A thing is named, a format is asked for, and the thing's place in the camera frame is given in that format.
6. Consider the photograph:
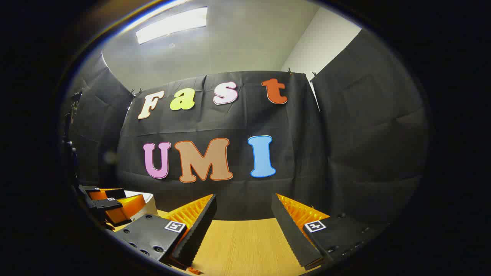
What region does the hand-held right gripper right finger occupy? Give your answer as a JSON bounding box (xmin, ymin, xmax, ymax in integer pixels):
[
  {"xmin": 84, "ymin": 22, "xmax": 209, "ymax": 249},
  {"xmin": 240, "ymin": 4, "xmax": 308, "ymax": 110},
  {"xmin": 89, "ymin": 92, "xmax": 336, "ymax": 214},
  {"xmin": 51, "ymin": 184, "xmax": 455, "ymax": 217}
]
[{"xmin": 271, "ymin": 193, "xmax": 388, "ymax": 269}]

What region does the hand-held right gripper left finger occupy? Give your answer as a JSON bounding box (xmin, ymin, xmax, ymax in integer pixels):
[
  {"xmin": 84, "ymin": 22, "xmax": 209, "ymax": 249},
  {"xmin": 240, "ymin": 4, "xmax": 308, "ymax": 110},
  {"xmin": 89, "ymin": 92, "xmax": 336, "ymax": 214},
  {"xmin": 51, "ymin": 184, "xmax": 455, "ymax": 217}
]
[{"xmin": 110, "ymin": 194, "xmax": 218, "ymax": 269}]

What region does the white desktop garbage bin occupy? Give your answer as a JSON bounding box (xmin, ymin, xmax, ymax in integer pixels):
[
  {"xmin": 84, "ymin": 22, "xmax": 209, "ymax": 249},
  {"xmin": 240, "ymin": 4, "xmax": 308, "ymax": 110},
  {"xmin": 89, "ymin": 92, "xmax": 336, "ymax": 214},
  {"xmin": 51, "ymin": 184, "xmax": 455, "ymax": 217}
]
[{"xmin": 124, "ymin": 191, "xmax": 159, "ymax": 222}]

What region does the wooden desktop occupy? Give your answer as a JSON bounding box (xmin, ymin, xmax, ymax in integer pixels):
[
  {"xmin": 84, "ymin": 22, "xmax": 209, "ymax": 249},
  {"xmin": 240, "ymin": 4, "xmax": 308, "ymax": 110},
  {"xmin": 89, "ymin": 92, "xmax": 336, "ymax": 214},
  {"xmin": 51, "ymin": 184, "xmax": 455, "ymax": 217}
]
[{"xmin": 114, "ymin": 209, "xmax": 326, "ymax": 275}]

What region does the black backdrop cloth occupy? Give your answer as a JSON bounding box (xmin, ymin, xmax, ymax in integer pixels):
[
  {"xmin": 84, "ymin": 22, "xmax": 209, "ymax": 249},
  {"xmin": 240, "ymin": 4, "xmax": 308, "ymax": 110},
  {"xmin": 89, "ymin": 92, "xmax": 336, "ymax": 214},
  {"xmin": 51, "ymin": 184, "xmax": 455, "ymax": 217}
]
[{"xmin": 63, "ymin": 29, "xmax": 429, "ymax": 230}]

